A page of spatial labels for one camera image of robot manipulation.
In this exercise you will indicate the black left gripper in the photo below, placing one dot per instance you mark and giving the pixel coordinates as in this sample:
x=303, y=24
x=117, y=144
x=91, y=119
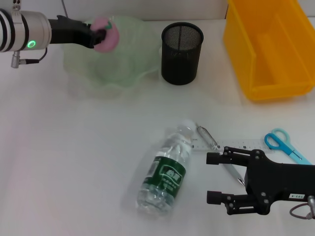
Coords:
x=69, y=32

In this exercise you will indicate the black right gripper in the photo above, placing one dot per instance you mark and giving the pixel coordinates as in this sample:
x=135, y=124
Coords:
x=278, y=179

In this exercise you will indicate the pink toy peach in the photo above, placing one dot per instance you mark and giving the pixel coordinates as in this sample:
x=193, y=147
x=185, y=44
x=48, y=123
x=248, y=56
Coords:
x=112, y=40

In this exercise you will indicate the clear green-label water bottle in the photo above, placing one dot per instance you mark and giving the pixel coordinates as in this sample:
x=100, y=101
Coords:
x=167, y=172

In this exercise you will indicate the silver ballpoint pen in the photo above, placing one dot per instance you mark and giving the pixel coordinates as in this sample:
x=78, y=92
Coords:
x=206, y=135

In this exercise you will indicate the clear plastic ruler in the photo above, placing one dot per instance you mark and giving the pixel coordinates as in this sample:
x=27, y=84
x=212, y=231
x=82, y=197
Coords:
x=243, y=143

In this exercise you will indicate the translucent green fruit plate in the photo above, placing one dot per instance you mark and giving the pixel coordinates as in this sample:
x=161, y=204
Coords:
x=128, y=64

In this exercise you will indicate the black mesh pen holder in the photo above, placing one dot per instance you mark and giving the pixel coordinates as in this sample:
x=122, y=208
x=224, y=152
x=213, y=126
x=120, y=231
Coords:
x=180, y=64

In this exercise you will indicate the yellow plastic bin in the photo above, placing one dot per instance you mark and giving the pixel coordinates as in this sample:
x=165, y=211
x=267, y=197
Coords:
x=278, y=59

